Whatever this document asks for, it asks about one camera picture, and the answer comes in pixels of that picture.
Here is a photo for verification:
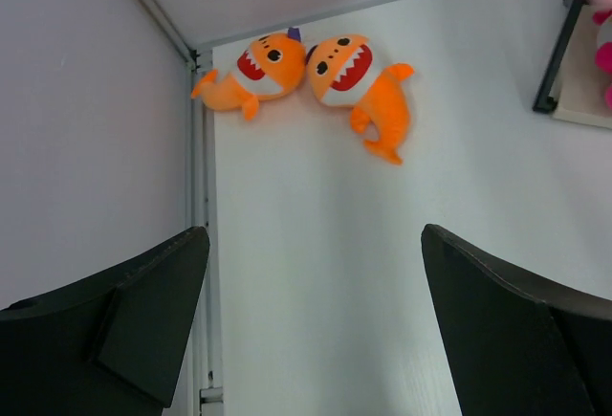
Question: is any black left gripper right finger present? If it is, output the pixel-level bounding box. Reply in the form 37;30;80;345
421;224;611;415

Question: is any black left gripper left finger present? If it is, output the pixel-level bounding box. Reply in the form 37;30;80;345
1;227;209;415

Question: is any orange shark plush purple fin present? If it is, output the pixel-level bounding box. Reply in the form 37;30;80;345
190;27;306;120

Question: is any hot pink plush with glasses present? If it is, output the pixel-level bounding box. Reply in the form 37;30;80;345
591;7;612;111

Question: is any beige three-tier shelf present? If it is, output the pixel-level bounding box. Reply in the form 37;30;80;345
532;0;611;129

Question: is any aluminium corner frame post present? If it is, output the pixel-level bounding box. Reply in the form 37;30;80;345
104;0;200;71

